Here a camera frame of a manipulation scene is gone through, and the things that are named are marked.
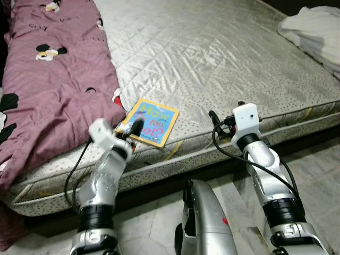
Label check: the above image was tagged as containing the dark bed frame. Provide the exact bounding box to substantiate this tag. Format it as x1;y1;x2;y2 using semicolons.
16;125;340;237

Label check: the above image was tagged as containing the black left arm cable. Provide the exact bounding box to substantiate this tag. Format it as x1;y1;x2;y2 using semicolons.
64;139;94;213

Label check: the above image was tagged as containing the white quilted mattress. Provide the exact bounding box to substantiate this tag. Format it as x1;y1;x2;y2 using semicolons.
8;0;340;216

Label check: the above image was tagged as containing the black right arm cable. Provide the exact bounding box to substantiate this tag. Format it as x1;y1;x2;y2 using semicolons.
211;122;301;200

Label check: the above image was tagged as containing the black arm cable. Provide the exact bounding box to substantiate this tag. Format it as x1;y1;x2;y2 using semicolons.
64;139;94;213
211;122;301;200

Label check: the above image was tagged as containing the white pillow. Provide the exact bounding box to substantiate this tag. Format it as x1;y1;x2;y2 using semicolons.
278;6;340;75

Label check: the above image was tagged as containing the pink cartoon print blanket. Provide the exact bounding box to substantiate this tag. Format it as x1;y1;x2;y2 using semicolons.
0;0;125;194

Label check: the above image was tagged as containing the blue yellow children's book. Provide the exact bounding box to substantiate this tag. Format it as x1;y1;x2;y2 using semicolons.
118;98;180;148

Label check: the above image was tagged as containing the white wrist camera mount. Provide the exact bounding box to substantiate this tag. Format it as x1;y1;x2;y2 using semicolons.
232;104;261;147
88;119;118;149

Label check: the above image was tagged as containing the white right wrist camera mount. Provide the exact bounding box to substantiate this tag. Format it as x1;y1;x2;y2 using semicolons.
232;104;261;147

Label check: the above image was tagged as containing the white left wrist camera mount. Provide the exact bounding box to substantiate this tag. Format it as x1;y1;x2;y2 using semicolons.
88;119;118;149

